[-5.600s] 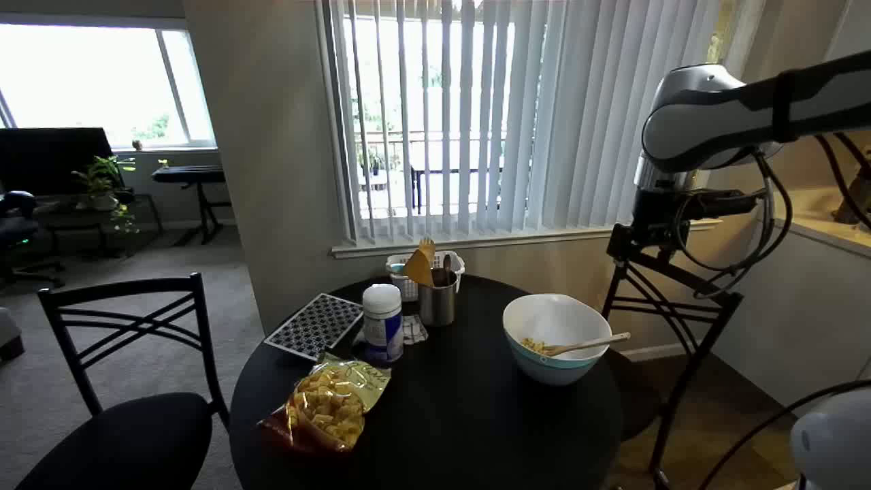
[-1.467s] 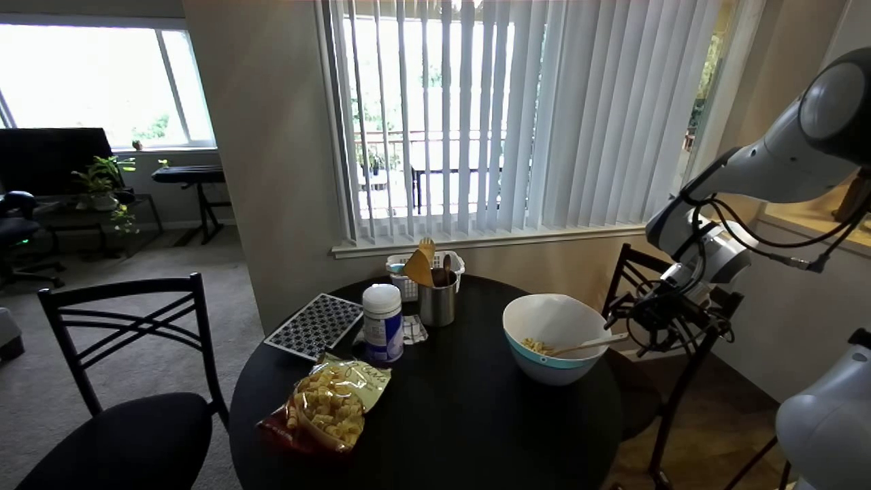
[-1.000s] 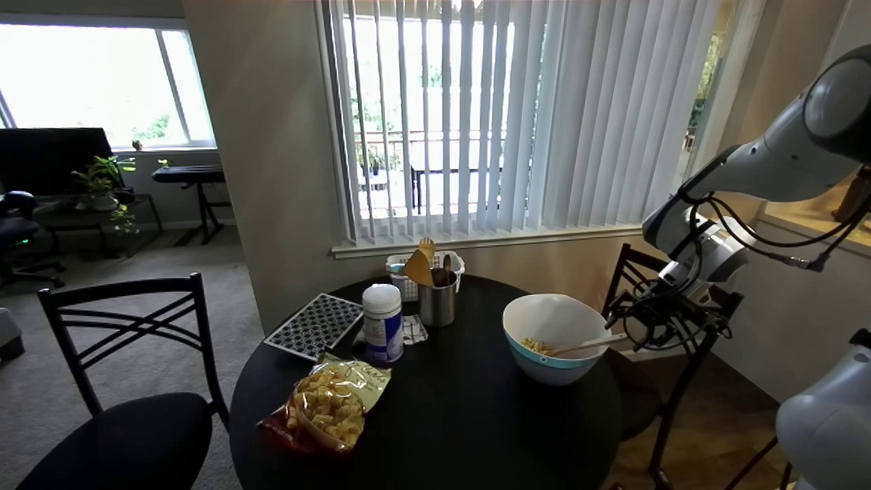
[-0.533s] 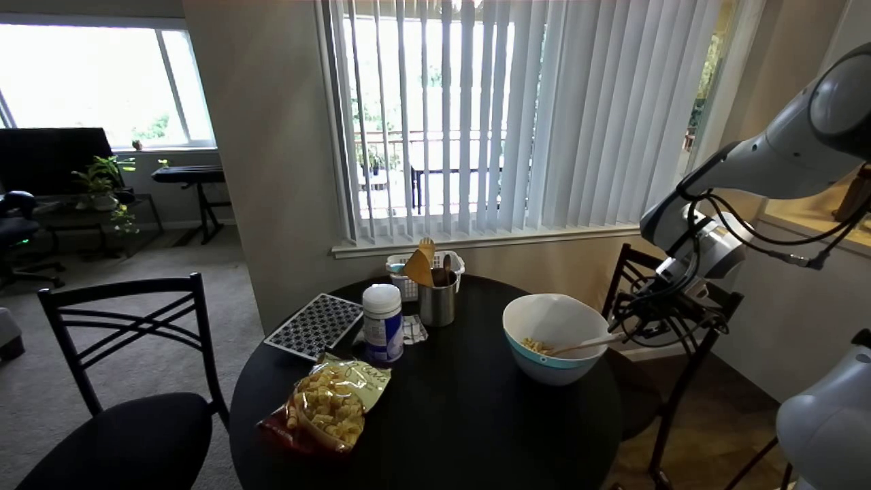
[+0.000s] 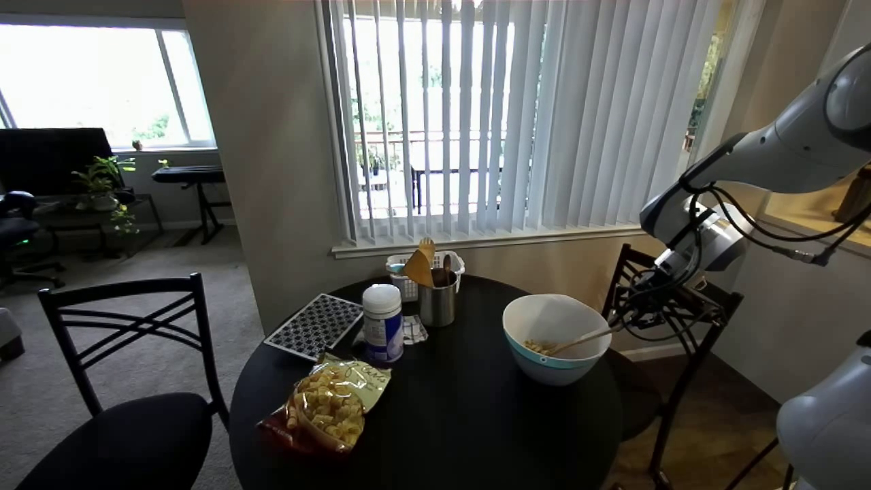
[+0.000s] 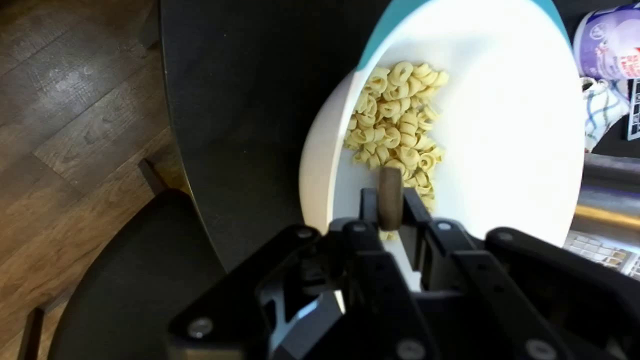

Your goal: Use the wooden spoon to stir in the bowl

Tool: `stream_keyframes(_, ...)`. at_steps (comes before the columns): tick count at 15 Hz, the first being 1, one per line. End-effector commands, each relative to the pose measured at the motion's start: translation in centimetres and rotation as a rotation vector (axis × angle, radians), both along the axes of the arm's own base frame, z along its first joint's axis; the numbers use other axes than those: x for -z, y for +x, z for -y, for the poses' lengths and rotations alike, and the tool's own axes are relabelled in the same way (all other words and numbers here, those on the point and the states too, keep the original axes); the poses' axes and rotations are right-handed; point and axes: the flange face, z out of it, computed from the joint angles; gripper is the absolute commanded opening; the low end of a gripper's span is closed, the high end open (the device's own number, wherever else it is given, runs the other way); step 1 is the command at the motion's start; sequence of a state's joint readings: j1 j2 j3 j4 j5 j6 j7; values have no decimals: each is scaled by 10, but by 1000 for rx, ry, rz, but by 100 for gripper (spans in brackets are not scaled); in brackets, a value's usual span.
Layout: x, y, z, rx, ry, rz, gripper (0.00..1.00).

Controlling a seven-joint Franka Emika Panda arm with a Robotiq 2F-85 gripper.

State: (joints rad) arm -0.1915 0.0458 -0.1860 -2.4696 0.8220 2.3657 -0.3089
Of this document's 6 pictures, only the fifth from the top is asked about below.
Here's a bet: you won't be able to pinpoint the black and white patterned trivet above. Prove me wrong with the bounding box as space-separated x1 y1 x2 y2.
262 291 364 365

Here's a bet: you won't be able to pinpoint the bright window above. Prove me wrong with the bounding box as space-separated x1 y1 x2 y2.
0 20 218 151

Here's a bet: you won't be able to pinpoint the white vertical blinds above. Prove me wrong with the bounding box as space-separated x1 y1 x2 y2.
322 0 718 246

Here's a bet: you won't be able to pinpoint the clear glass jar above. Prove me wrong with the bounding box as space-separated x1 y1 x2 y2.
385 253 423 304

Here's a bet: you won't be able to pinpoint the black metal chair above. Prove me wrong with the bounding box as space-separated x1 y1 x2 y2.
598 241 747 485
13 268 232 490

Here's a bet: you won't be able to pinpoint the wooden spatula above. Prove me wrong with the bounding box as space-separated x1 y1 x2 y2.
404 237 438 291

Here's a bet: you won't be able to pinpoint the green potted plant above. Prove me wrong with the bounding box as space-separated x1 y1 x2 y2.
67 151 138 227

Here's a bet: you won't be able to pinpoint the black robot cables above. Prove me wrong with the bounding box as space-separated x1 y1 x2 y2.
677 177 871 268

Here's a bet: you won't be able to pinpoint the clear plastic wrapper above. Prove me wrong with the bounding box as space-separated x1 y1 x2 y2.
397 313 431 347

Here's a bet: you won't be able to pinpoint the white bowl with teal outside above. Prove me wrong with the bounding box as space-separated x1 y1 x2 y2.
502 291 615 389

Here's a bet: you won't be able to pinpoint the metal utensil cup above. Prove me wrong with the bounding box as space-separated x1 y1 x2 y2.
417 268 459 329

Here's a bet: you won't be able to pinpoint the black office chair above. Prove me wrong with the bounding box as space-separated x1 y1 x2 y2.
0 188 66 287

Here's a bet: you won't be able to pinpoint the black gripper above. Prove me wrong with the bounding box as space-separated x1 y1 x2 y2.
609 257 721 336

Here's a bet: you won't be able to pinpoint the yellow chip bag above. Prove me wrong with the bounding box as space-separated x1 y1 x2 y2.
257 353 395 457

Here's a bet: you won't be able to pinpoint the white canister with blue label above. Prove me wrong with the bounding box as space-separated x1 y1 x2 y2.
360 280 405 366

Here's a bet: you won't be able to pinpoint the black television screen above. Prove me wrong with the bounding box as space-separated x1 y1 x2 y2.
0 124 118 199

